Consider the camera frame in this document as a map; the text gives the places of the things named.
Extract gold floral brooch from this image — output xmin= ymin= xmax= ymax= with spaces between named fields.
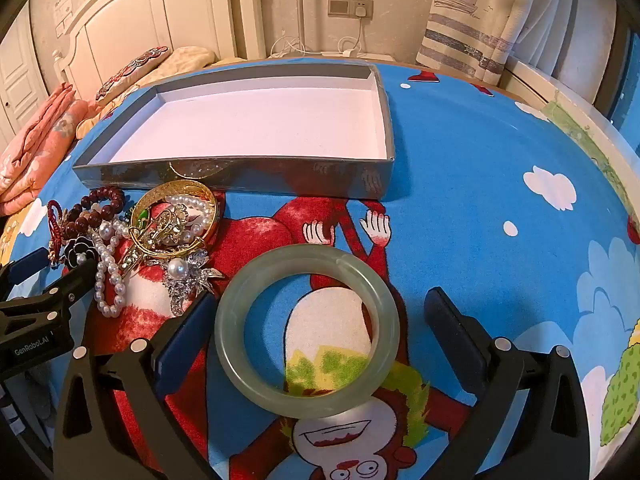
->
xmin=145 ymin=205 xmax=201 ymax=246

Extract red tassel charm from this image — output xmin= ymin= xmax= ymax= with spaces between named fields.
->
xmin=46 ymin=200 xmax=71 ymax=266

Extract silver pearl brooch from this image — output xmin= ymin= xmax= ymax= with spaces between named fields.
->
xmin=145 ymin=247 xmax=226 ymax=317

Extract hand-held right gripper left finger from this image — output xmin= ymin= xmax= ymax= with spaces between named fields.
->
xmin=52 ymin=291 xmax=221 ymax=480

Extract wall socket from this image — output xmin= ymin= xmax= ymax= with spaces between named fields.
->
xmin=327 ymin=0 xmax=373 ymax=21

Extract folded pink blanket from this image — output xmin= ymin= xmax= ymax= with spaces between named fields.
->
xmin=0 ymin=82 xmax=91 ymax=216

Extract grey cardboard tray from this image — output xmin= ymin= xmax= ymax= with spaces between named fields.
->
xmin=72 ymin=62 xmax=396 ymax=201

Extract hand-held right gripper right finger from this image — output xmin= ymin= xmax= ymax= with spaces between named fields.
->
xmin=424 ymin=286 xmax=591 ymax=480

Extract pale green jade bangle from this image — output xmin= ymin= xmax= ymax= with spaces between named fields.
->
xmin=214 ymin=244 xmax=400 ymax=418

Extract white cable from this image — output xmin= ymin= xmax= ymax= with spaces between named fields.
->
xmin=270 ymin=17 xmax=368 ymax=58

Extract cream quilted pillow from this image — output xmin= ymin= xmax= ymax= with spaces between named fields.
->
xmin=75 ymin=46 xmax=216 ymax=136

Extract white wardrobe door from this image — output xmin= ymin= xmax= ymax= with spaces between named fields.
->
xmin=0 ymin=10 xmax=56 ymax=136

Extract dark window frame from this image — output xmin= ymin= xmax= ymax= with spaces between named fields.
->
xmin=597 ymin=25 xmax=640 ymax=136

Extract gold chain piece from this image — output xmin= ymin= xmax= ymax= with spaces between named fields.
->
xmin=117 ymin=240 xmax=151 ymax=276

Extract boat print curtain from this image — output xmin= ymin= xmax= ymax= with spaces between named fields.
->
xmin=415 ymin=0 xmax=621 ymax=86

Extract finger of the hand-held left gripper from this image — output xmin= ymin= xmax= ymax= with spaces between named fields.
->
xmin=0 ymin=257 xmax=98 ymax=333
xmin=0 ymin=246 xmax=52 ymax=301

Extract yellow floral bedsheet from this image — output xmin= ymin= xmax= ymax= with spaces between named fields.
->
xmin=0 ymin=197 xmax=47 ymax=266

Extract black flower brooch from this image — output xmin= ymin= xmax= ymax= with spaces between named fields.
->
xmin=62 ymin=235 xmax=98 ymax=266

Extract white pearl necklace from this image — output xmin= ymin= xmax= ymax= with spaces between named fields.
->
xmin=92 ymin=195 xmax=216 ymax=318

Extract blue cartoon printed blanket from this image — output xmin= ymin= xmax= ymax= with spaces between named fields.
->
xmin=0 ymin=57 xmax=640 ymax=480

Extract white bed headboard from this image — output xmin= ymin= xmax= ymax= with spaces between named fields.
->
xmin=52 ymin=0 xmax=266 ymax=91

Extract gold bangle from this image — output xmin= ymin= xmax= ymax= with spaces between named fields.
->
xmin=127 ymin=180 xmax=223 ymax=261

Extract dark red bead bracelet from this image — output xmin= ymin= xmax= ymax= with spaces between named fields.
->
xmin=65 ymin=186 xmax=126 ymax=241

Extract white nightstand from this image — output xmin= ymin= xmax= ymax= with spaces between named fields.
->
xmin=272 ymin=50 xmax=396 ymax=63

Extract white lamp pole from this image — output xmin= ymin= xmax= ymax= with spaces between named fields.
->
xmin=294 ymin=0 xmax=307 ymax=52

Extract embroidered round pillow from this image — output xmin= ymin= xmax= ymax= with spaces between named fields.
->
xmin=95 ymin=46 xmax=173 ymax=106

